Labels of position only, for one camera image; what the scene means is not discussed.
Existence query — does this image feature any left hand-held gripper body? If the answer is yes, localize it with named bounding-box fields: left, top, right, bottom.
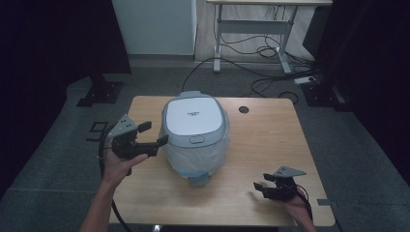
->
left=107, top=114, right=148, bottom=160

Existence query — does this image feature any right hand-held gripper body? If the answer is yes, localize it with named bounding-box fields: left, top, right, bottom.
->
left=267, top=165, right=308, bottom=201

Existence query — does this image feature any clear plastic bin liner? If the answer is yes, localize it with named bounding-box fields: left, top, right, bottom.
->
left=159, top=112, right=232, bottom=179

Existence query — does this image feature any white rice cooker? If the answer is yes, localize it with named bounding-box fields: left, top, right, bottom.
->
left=159, top=90, right=232, bottom=187

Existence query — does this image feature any person's right hand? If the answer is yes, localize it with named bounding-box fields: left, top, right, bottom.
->
left=279, top=189, right=313, bottom=224

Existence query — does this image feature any person's left hand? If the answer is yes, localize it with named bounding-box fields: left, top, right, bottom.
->
left=102, top=149, right=150, bottom=187

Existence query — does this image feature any black tape floor number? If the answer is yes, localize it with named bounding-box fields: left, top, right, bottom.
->
left=85, top=121, right=109, bottom=142

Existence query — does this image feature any white partition panel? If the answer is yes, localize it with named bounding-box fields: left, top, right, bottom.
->
left=111, top=0, right=198, bottom=56

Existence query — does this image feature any white power strip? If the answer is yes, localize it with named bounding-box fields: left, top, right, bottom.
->
left=293, top=75, right=319, bottom=86

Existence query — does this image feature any dark curtain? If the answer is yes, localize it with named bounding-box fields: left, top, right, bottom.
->
left=303, top=0, right=410, bottom=178
left=0, top=0, right=132, bottom=201

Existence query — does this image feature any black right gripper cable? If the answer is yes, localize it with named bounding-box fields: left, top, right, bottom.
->
left=293, top=183, right=314, bottom=223

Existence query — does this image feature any black stand base plate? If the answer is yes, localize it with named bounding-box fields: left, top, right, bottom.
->
left=75, top=74, right=125, bottom=108
left=301, top=81, right=352, bottom=113

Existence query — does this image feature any long black floor cable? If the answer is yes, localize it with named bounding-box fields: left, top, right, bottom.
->
left=181, top=57, right=323, bottom=95

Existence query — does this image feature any looped black floor cable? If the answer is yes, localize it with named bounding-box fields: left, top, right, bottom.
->
left=241, top=77, right=300, bottom=104

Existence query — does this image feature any tangled black cables bundle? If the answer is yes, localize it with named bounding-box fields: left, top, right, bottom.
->
left=219, top=5, right=315, bottom=66

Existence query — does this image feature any white metal frame desk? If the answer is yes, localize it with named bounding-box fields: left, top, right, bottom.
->
left=206, top=0, right=334, bottom=75

